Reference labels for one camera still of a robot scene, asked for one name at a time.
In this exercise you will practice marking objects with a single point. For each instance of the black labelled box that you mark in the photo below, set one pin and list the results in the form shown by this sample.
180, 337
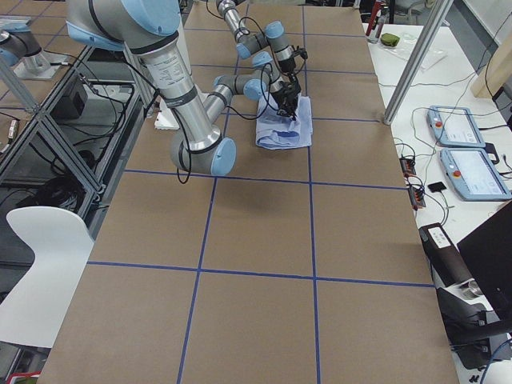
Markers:
443, 255

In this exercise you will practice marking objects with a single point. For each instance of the blue teach pendant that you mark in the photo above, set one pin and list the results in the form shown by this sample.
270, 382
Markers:
454, 127
473, 175

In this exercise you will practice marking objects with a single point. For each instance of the light blue striped shirt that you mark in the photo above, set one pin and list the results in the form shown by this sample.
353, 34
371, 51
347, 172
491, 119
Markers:
274, 132

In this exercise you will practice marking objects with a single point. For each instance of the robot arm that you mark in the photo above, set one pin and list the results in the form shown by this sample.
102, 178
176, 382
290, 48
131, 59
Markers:
149, 29
256, 32

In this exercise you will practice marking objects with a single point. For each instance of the aluminium frame post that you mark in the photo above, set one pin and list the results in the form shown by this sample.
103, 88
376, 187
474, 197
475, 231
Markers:
425, 39

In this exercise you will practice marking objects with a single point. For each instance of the lower black usb hub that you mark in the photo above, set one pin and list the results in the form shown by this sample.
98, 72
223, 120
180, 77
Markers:
416, 196

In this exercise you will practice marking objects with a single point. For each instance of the black monitor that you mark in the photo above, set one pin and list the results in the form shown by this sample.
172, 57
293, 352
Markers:
486, 251

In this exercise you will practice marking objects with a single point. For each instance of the white chair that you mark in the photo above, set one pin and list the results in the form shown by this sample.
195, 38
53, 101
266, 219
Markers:
33, 312

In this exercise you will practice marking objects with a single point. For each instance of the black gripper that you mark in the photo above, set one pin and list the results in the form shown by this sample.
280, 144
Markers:
285, 97
290, 68

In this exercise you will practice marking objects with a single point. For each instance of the small black phone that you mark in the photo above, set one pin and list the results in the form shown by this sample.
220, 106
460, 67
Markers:
436, 187

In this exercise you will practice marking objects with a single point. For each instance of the upper black usb hub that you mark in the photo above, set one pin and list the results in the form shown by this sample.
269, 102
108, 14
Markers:
408, 167

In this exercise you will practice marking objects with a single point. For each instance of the upper blue teach pendant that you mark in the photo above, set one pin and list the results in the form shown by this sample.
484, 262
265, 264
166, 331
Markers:
454, 127

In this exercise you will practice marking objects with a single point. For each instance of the green pouch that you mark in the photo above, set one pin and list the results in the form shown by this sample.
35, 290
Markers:
389, 40

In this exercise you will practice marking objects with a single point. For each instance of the lower blue teach pendant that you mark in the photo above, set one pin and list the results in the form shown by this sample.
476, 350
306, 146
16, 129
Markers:
473, 175

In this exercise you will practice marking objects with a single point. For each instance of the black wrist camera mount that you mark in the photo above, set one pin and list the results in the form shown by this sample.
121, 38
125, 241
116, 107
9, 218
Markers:
300, 52

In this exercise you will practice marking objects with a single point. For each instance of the black usb hub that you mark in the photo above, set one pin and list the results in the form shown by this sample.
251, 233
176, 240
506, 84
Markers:
416, 196
408, 167

